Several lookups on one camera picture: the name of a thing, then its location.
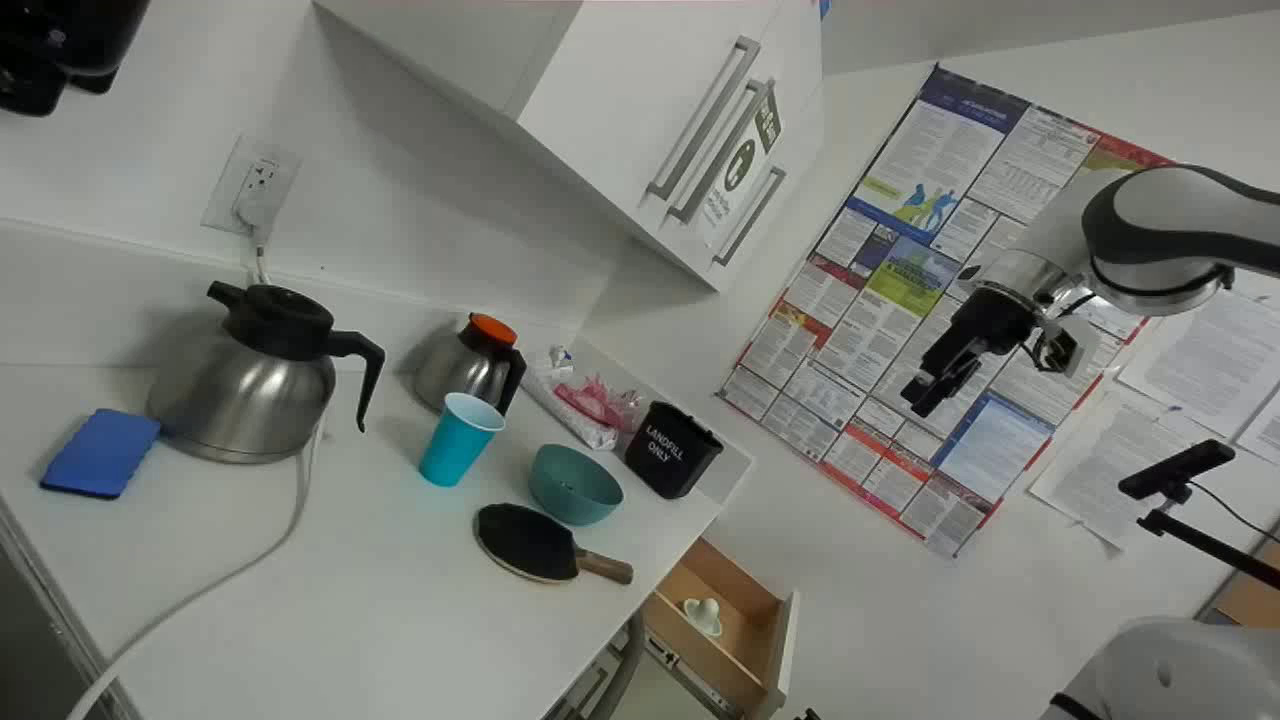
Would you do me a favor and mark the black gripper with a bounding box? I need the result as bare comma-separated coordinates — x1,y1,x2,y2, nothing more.
895,280,1046,421

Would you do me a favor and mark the wooden drawer white front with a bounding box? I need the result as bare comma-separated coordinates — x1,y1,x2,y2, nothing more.
639,535,798,720

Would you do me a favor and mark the small white object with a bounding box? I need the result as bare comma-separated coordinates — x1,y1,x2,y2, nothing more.
678,590,727,640

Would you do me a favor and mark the white printed paper sheet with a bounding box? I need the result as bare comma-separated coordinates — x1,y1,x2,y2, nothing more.
1114,283,1280,445
1025,380,1184,552

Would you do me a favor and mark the black plastic container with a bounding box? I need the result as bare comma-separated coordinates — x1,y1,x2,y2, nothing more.
621,398,727,504

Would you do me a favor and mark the green cabinet sticker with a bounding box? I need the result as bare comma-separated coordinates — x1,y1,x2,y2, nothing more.
693,78,787,243

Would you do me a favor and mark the clear plastic bag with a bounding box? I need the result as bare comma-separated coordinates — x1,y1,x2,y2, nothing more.
522,340,657,456

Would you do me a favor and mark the brown wooden board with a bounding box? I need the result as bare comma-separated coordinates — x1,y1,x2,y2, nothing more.
1194,533,1280,631

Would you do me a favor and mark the teal bowl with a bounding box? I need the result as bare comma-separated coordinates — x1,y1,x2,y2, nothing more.
529,441,627,529

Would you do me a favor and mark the small steel carafe orange lid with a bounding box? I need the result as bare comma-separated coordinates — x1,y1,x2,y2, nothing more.
399,306,532,414

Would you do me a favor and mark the blue plastic cup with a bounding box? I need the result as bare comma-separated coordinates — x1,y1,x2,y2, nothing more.
416,389,506,490

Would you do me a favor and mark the large steel carafe black lid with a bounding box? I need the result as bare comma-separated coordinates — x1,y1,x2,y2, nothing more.
140,277,390,468

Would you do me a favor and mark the blue sponge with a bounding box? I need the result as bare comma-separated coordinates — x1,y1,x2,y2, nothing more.
34,403,165,504

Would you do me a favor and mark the black appliance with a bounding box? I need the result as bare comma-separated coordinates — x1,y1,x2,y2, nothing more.
0,0,150,119

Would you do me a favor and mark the large colourful wall poster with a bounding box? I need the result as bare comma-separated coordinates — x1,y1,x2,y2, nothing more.
712,60,1175,562

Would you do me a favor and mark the black camera on stand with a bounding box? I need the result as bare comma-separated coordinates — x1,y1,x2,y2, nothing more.
1114,435,1280,590

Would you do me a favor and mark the white wall cabinet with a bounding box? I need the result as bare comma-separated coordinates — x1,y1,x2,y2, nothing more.
310,0,833,296

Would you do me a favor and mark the white power cable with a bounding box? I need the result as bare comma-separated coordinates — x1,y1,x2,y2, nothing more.
65,195,320,720

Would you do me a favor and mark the white wall outlet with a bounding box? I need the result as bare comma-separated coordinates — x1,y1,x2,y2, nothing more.
201,134,302,250

